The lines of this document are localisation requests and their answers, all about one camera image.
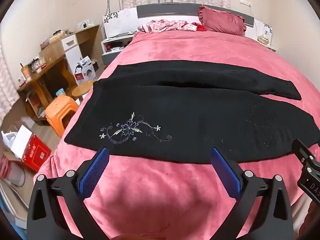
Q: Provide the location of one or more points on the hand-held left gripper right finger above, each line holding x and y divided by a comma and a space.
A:
225, 170

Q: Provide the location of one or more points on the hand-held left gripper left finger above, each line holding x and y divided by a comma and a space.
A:
96, 170

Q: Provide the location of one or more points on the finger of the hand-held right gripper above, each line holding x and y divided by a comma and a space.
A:
301, 150

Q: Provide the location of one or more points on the black embroidered pants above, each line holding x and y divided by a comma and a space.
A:
175, 110

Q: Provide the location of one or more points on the person's clothing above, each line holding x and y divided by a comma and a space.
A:
312, 220

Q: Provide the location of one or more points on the red cardboard box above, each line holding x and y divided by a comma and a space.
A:
35, 152

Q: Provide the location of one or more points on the orange plastic stool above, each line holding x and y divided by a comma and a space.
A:
61, 107

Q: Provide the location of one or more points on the round wooden stool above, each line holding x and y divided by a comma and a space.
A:
82, 88

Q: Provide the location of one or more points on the blue-lidded jar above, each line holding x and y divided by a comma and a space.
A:
60, 92

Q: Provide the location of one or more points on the white plastic bag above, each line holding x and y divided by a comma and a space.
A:
8, 140

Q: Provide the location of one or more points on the white and red appliance box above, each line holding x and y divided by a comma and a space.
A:
86, 73

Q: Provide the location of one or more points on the wooden desk with white drawer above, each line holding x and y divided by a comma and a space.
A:
52, 65

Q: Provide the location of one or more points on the small table lamp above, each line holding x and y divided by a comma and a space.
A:
263, 39

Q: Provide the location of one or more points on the pink plush blanket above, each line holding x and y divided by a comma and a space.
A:
175, 47

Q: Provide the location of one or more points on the white floral-panel nightstand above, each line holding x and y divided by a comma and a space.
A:
257, 25
117, 22

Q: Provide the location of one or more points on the red cloth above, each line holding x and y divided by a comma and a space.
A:
200, 27

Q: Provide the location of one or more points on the white power strip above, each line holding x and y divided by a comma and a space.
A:
83, 25

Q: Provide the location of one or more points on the red ruffled pillow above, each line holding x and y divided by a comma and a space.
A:
220, 21

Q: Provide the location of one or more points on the pink floral cloth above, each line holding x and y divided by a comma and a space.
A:
162, 25

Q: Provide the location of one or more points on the grey and white headboard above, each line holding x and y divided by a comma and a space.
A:
170, 10

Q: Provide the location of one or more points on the white wall socket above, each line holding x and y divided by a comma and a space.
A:
245, 2

